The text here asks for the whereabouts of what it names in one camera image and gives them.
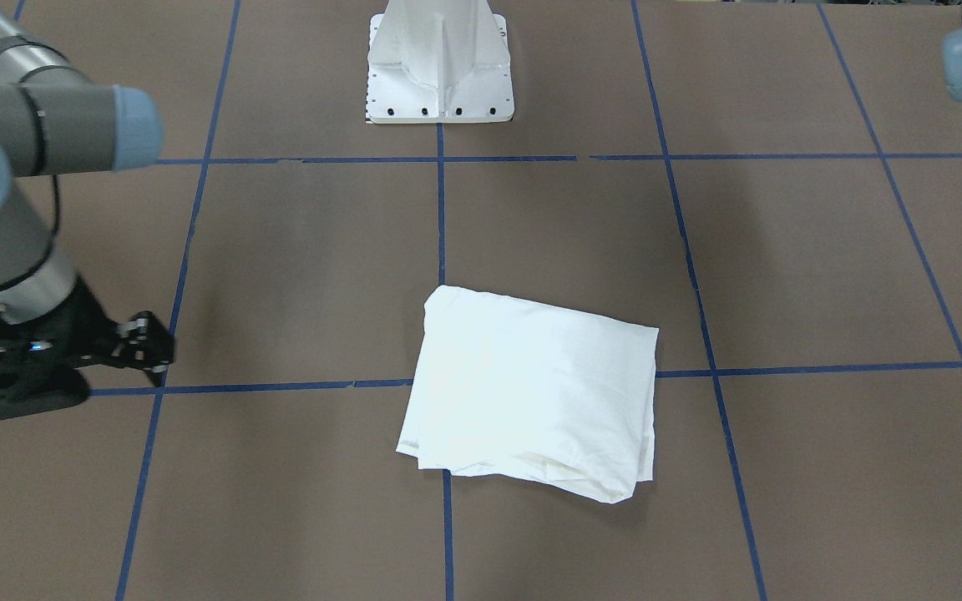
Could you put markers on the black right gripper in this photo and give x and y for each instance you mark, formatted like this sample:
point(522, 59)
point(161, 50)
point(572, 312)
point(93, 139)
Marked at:
point(83, 319)

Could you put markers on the white long-sleeve printed shirt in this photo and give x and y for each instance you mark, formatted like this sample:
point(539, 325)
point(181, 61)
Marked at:
point(512, 388)

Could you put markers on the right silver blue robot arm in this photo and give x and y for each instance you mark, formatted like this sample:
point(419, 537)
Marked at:
point(55, 121)

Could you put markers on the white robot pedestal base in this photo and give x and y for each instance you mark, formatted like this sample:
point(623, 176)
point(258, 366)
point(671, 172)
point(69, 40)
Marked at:
point(439, 62)

